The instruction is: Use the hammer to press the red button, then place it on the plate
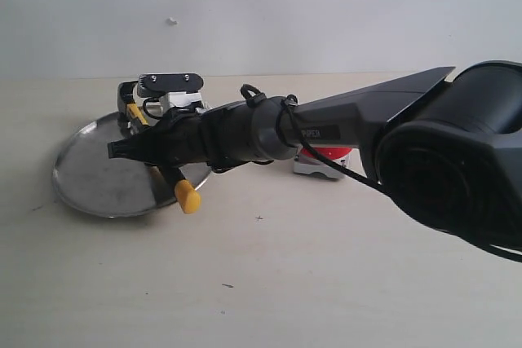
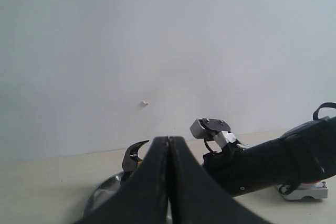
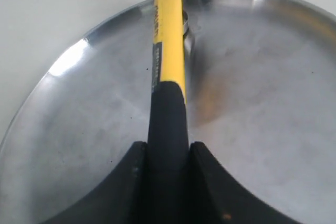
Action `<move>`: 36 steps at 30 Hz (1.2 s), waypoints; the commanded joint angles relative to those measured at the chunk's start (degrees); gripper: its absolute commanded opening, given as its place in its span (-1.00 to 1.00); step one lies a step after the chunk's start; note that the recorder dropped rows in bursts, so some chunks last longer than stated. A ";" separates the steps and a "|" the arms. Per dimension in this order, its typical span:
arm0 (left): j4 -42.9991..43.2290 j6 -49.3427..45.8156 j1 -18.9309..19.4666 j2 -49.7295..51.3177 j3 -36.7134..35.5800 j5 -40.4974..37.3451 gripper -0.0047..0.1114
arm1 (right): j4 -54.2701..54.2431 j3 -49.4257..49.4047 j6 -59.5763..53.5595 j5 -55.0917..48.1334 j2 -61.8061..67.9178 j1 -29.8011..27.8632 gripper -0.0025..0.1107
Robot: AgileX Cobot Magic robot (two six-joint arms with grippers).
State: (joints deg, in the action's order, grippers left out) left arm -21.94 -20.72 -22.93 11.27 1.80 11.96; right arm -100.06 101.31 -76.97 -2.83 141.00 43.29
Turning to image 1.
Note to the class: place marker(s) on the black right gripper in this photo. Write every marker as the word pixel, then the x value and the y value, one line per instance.
pixel 220 137

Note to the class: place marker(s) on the black yellow claw hammer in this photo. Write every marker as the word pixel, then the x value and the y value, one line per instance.
pixel 149 143

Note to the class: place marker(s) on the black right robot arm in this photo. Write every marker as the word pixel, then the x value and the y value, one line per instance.
pixel 445 147

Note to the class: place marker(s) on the round steel plate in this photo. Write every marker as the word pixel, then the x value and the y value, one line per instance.
pixel 86 179

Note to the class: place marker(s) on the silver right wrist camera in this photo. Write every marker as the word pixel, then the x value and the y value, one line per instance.
pixel 163 91

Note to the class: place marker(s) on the white wall hook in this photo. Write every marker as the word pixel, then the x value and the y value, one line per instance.
pixel 171 21

